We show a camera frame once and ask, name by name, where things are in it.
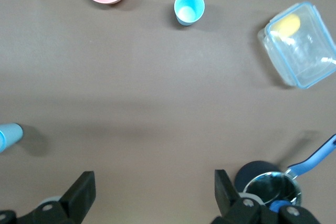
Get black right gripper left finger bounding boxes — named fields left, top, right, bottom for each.
left=18, top=170, right=96, bottom=224

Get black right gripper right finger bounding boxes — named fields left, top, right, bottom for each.
left=211, top=169, right=279, bottom=224

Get grey-blue plastic cup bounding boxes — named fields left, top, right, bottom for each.
left=0, top=122, right=24, bottom=154

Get clear plastic container blue rim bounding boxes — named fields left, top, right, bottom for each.
left=257, top=1, right=336, bottom=90

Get yellow round food piece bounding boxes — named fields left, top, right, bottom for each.
left=271, top=14, right=301, bottom=38

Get dark blue saucepan blue handle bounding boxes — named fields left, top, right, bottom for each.
left=234, top=134, right=336, bottom=207

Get blue cable connector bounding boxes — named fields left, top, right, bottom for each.
left=268, top=199, right=289, bottom=213

